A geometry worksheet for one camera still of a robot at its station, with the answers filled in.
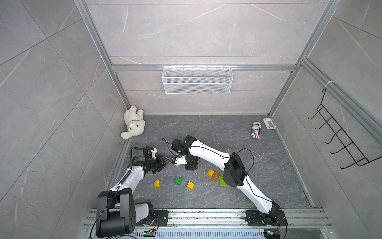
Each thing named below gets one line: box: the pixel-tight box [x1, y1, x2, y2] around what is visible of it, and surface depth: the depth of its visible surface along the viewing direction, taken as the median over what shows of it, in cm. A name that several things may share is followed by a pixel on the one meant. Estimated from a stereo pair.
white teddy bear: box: [120, 105, 146, 140], surface depth 106 cm
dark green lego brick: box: [174, 176, 183, 186], surface depth 85 cm
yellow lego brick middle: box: [187, 181, 195, 190], surface depth 84 cm
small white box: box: [262, 118, 277, 130], surface depth 116 cm
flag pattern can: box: [251, 121, 262, 140], surface depth 109 cm
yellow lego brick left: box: [153, 179, 161, 189], surface depth 85 cm
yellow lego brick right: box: [206, 169, 215, 178], surface depth 89 cm
